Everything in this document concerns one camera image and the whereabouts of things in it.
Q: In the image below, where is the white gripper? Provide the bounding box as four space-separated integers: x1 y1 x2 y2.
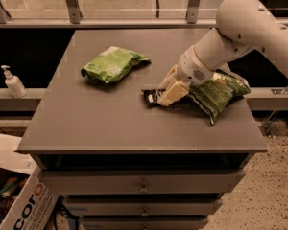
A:
157 46 213 106

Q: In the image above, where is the black rxbar chocolate bar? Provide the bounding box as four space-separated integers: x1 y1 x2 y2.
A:
142 89 184 107

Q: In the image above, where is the green jalapeno chip bag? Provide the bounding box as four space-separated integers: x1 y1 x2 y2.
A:
187 68 251 125

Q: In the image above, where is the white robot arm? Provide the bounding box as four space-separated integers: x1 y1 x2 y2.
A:
157 0 288 106

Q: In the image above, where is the green chip bag left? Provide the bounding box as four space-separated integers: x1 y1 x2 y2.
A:
81 46 151 84

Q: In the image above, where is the grey drawer cabinet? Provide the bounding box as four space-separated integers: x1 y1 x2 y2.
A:
18 29 267 230

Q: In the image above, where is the top drawer knob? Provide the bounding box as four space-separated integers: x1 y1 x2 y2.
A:
139 183 149 194

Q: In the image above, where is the drawer knob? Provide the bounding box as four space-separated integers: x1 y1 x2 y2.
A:
139 183 149 194
140 208 149 217

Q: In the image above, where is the middle drawer knob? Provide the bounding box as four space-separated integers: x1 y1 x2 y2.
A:
140 208 149 217

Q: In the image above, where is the white pump bottle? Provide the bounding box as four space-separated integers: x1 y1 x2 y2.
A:
1 65 27 98

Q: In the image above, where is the white cardboard box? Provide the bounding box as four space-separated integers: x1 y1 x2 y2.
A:
0 133 58 230

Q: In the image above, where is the metal railing frame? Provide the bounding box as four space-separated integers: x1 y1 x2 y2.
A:
0 0 288 30

